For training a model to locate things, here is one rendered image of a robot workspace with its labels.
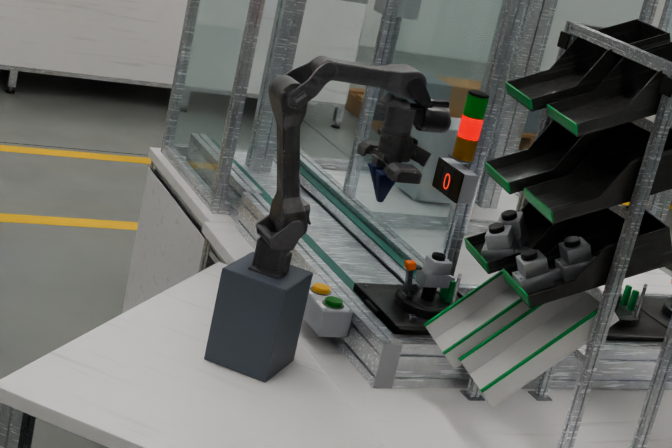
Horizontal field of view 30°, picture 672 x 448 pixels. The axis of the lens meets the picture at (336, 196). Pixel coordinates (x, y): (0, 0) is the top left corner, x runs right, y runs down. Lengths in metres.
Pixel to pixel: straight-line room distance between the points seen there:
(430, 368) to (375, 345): 0.13
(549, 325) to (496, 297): 0.17
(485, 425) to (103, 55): 5.43
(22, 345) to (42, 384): 2.12
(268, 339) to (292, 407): 0.14
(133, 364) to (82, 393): 0.17
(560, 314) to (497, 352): 0.14
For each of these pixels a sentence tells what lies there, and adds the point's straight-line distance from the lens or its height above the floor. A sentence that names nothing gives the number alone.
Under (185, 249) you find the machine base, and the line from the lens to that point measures 3.51.
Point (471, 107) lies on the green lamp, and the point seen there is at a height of 1.38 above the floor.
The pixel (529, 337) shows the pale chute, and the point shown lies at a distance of 2.42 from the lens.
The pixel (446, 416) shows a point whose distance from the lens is 2.54.
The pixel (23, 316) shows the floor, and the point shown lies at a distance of 4.69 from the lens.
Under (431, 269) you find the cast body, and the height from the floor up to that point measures 1.07.
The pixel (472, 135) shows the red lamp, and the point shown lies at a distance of 2.85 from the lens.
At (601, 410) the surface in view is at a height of 0.86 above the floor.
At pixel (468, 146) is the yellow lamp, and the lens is 2.85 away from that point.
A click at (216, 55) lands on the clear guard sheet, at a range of 3.51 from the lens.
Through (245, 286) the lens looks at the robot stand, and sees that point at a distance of 2.45.
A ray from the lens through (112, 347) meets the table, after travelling 2.53.
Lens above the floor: 1.93
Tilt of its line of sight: 17 degrees down
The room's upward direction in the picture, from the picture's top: 13 degrees clockwise
